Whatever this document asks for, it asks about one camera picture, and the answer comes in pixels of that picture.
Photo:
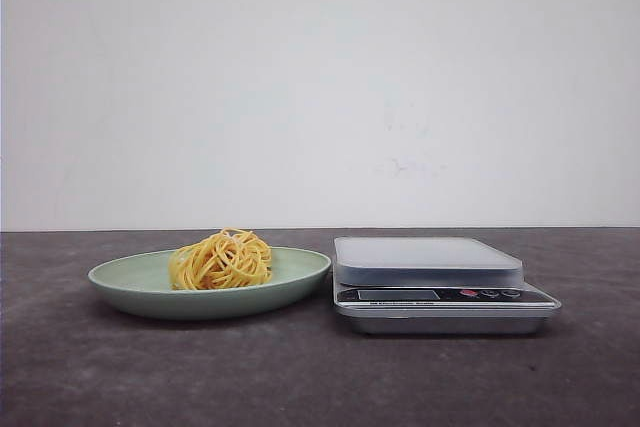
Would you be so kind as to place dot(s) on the yellow vermicelli noodle bundle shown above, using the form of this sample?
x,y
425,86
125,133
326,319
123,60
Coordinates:
x,y
229,258

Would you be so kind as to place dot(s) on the light green plate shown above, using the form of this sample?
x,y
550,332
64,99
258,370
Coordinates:
x,y
139,285

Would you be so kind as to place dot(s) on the silver digital kitchen scale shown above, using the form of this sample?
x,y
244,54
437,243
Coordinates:
x,y
434,285

